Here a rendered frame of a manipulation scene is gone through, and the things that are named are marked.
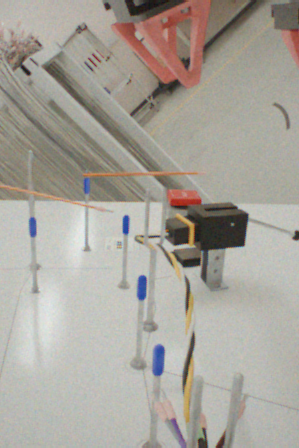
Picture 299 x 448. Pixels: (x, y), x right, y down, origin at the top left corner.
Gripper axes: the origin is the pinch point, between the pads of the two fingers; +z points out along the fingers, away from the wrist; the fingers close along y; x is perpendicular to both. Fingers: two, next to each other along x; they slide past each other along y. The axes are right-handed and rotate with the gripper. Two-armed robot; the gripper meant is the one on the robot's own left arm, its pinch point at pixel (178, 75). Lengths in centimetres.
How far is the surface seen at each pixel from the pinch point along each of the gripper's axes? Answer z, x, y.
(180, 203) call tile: 23.2, 0.8, -20.1
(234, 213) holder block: 15.8, 0.2, 2.0
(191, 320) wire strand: 9.6, -12.3, 20.7
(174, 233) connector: 14.4, -6.9, 1.9
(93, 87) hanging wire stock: 15, 9, -95
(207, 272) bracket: 21.5, -4.9, 1.2
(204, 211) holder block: 14.5, -2.5, 0.7
